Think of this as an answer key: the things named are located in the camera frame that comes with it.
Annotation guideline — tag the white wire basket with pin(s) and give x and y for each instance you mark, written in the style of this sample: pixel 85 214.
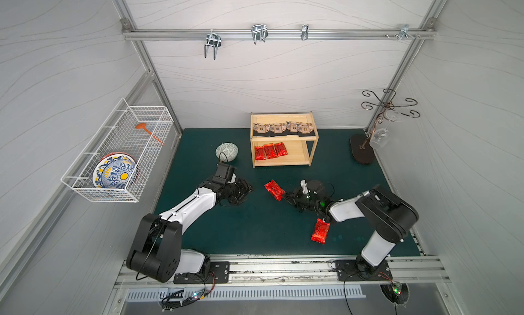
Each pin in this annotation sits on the white wire basket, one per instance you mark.
pixel 119 135

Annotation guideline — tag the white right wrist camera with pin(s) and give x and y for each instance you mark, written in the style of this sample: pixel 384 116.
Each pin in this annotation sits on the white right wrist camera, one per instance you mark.
pixel 304 187

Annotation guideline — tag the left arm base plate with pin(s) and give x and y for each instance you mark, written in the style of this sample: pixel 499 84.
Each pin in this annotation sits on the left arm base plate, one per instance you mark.
pixel 213 272

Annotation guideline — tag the metal loop hook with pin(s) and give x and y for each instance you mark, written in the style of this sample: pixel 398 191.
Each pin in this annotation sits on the metal loop hook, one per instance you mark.
pixel 259 33

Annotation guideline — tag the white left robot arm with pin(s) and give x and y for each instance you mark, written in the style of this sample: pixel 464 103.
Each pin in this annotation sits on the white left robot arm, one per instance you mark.
pixel 156 251

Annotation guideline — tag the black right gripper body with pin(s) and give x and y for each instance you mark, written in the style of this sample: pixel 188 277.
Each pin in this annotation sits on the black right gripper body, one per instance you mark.
pixel 298 198

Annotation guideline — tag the metal scroll cup stand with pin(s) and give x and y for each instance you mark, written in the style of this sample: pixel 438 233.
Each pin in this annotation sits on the metal scroll cup stand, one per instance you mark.
pixel 363 146

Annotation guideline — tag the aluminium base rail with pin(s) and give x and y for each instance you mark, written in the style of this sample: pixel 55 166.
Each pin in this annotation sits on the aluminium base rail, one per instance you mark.
pixel 315 269

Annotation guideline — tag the wooden two-tier shelf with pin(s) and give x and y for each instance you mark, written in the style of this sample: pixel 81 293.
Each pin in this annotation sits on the wooden two-tier shelf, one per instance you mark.
pixel 300 147

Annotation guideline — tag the orange plastic spatula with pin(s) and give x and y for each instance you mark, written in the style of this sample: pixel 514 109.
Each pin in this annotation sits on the orange plastic spatula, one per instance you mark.
pixel 143 126

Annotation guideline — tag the blue yellow patterned plate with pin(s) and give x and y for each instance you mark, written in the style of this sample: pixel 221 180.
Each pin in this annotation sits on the blue yellow patterned plate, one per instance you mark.
pixel 114 171

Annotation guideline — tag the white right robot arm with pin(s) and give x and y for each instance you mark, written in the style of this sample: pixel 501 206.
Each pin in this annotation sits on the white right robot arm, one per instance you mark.
pixel 390 216

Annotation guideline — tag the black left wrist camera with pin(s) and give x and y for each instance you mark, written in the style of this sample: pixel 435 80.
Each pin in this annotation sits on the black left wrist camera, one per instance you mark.
pixel 224 174

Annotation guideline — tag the metal corner hook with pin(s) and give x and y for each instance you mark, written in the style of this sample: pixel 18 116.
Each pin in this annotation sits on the metal corner hook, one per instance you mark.
pixel 403 34

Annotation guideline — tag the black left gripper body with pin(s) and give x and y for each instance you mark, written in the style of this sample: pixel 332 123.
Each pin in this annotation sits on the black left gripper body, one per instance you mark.
pixel 238 188

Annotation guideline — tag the metal double hook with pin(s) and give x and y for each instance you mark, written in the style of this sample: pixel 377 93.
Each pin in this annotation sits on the metal double hook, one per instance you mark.
pixel 213 42

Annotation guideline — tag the aluminium top rail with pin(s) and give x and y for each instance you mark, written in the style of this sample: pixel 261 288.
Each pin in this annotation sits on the aluminium top rail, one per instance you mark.
pixel 149 35

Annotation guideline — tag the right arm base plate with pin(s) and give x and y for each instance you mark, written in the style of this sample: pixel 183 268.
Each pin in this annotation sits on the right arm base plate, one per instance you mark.
pixel 353 270

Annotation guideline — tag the small metal hook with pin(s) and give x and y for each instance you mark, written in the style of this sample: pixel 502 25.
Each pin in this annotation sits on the small metal hook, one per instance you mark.
pixel 304 32

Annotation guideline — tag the clear wine glass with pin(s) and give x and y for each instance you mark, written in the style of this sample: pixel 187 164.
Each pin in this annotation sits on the clear wine glass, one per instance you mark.
pixel 381 134

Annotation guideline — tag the red tea bag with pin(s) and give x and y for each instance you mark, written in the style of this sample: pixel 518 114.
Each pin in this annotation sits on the red tea bag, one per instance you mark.
pixel 320 232
pixel 275 190
pixel 260 154
pixel 270 151
pixel 280 149

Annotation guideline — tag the brown tea bag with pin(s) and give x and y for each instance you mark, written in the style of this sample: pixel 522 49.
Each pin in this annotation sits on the brown tea bag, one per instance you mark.
pixel 305 129
pixel 278 129
pixel 292 127
pixel 261 129

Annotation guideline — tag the patterned ceramic bowl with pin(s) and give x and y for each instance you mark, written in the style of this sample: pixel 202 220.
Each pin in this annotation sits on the patterned ceramic bowl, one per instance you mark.
pixel 226 152

